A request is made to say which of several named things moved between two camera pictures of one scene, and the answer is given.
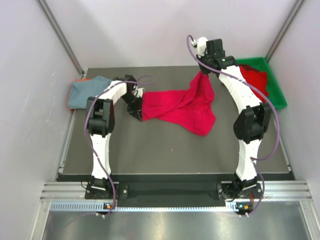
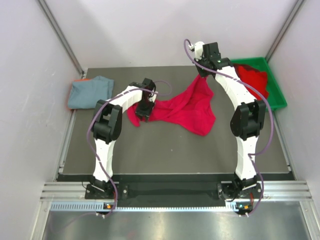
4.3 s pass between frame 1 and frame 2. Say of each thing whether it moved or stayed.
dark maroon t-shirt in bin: stayed
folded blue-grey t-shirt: stayed
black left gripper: moved
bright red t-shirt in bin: stayed
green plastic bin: stayed
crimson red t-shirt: moved
